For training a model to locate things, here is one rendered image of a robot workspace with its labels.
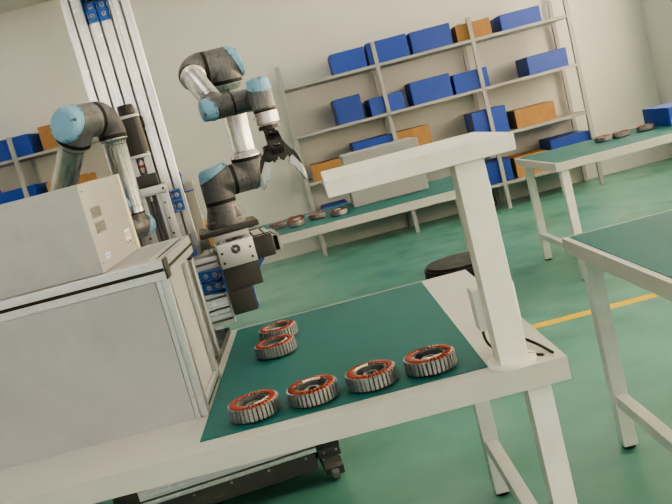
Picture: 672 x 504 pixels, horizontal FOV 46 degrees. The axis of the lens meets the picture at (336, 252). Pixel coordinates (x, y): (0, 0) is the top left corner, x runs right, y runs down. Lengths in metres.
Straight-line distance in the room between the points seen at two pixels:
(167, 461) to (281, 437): 0.23
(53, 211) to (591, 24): 8.12
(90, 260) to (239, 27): 7.25
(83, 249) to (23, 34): 7.65
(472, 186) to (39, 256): 0.95
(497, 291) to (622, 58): 8.05
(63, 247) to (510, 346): 0.98
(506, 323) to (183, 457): 0.69
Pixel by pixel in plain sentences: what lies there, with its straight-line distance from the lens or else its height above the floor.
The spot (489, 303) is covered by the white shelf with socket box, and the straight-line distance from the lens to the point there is 1.62.
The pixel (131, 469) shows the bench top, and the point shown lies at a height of 0.75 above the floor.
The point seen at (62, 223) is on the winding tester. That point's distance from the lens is 1.84.
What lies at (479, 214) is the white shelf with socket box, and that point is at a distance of 1.58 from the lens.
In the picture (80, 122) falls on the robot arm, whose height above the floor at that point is 1.51.
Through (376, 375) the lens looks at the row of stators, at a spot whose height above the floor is 0.78.
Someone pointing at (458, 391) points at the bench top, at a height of 0.73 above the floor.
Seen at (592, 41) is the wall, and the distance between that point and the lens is 9.47.
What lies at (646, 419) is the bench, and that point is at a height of 0.20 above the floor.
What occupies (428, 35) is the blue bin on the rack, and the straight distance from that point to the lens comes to 8.48.
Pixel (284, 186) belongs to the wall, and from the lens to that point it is 8.90.
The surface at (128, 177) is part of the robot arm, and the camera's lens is 2.86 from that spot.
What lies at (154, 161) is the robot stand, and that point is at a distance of 3.21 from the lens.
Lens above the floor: 1.30
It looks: 9 degrees down
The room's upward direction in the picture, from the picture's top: 15 degrees counter-clockwise
